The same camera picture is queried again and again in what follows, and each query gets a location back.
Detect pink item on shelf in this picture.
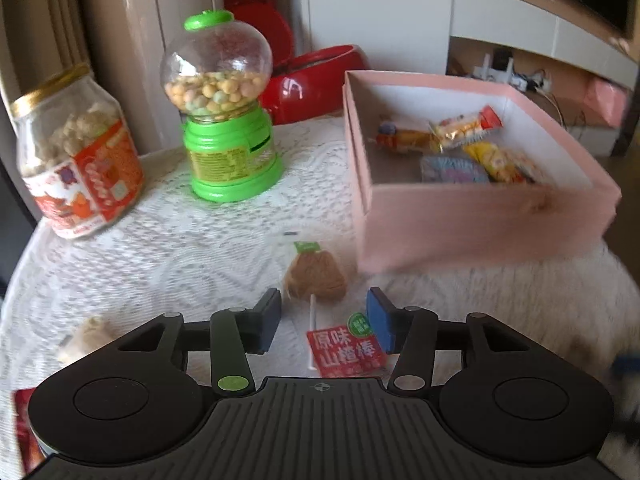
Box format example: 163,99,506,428
584,78,628,128

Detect blue cartoon snack pack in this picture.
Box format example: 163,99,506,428
420,155,489,183

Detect small beige snack piece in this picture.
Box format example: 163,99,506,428
56,316,115,366

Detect glass snack jar gold lid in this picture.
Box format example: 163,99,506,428
11,63,143,240

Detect white lace tablecloth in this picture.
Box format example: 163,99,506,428
1,118,639,479

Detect hawthorn lollipop packet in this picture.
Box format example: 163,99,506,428
282,236,387,378

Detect red white snack stick packet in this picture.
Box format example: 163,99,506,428
432,105,502,150

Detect yellow gold snack bag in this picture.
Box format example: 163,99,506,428
463,142,544,183

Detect red chicken snack bag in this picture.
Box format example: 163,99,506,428
13,388,44,474

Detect red round lidded bin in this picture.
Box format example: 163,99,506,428
232,3,370,125

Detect white tv cabinet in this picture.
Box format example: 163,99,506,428
447,0,639,156

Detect pink cardboard box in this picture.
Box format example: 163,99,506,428
343,70,622,274

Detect white router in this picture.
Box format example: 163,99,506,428
474,48,528,92

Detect green gumball candy dispenser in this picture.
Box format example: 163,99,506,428
160,10,283,203

